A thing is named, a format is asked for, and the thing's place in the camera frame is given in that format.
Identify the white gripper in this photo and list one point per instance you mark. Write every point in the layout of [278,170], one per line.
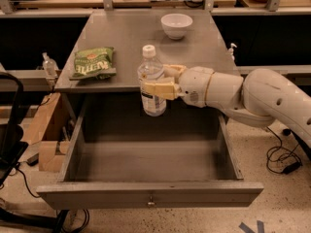
[193,85]

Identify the clear plastic water bottle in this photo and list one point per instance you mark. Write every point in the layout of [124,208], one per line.
[150,71]

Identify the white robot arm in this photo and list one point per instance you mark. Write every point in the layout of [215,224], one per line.
[256,100]

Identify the grey cabinet with top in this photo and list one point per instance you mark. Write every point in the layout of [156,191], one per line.
[173,59]

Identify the small white pump bottle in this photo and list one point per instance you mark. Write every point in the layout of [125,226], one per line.
[231,50]

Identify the open grey top drawer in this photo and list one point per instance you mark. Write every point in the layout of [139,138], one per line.
[121,158]

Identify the small clear bottle left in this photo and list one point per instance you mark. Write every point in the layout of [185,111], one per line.
[49,65]

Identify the white ceramic bowl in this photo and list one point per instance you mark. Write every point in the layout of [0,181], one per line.
[176,26]

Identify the green chip bag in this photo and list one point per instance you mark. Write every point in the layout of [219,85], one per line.
[93,63]

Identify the cardboard box on floor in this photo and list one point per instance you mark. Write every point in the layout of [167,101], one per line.
[46,131]

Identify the black office chair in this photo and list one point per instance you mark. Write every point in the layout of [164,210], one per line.
[11,149]

